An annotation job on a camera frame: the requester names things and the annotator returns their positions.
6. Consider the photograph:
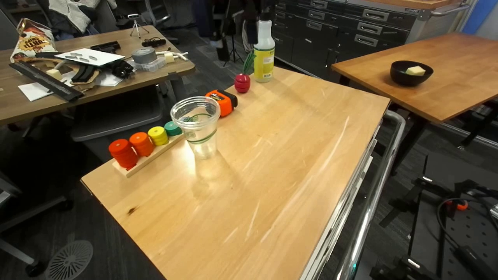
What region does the clear plastic cup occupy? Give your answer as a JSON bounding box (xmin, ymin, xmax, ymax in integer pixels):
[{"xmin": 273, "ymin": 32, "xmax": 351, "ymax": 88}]
[{"xmin": 169, "ymin": 97, "xmax": 220, "ymax": 159}]

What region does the red toy pepper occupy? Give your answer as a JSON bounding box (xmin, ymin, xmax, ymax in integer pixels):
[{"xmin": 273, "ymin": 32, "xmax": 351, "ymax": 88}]
[{"xmin": 233, "ymin": 74, "xmax": 250, "ymax": 94}]

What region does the green cylinder block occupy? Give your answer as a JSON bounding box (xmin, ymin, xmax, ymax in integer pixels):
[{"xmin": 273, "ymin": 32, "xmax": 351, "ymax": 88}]
[{"xmin": 163, "ymin": 122, "xmax": 182, "ymax": 138}]

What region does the white yellow spray bottle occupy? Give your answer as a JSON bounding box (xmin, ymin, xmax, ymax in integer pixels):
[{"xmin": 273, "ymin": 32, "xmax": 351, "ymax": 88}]
[{"xmin": 253, "ymin": 21, "xmax": 275, "ymax": 82}]

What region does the wooden peg base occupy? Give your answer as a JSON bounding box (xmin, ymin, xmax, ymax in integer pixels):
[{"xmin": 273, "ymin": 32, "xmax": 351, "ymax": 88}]
[{"xmin": 110, "ymin": 135, "xmax": 185, "ymax": 178}]

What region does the grey drawer cabinet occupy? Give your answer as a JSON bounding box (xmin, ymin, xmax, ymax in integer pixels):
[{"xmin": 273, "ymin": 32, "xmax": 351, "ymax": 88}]
[{"xmin": 272, "ymin": 0, "xmax": 469, "ymax": 80}]

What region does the red orange cylinder block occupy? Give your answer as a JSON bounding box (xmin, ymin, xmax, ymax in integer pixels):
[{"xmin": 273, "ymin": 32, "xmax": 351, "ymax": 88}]
[{"xmin": 107, "ymin": 139, "xmax": 138, "ymax": 170}]

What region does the black bowl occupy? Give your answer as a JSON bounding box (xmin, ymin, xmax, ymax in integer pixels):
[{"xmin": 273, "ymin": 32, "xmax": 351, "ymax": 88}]
[{"xmin": 390, "ymin": 61, "xmax": 434, "ymax": 88}]

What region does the white paper sheet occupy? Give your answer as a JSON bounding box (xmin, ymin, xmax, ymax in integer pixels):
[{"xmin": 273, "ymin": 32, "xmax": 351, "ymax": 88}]
[{"xmin": 57, "ymin": 49, "xmax": 121, "ymax": 68}]

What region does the yellow sponge piece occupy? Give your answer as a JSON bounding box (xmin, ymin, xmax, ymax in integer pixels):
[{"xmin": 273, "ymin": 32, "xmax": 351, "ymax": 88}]
[{"xmin": 404, "ymin": 66, "xmax": 424, "ymax": 77}]

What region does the long black bar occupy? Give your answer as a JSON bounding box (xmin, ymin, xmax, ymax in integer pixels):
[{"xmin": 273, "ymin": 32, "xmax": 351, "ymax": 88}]
[{"xmin": 9, "ymin": 63, "xmax": 82, "ymax": 103}]

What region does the snack bag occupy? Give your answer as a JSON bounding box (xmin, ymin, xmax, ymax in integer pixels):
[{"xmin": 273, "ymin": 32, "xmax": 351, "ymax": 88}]
[{"xmin": 9, "ymin": 18, "xmax": 56, "ymax": 63}]

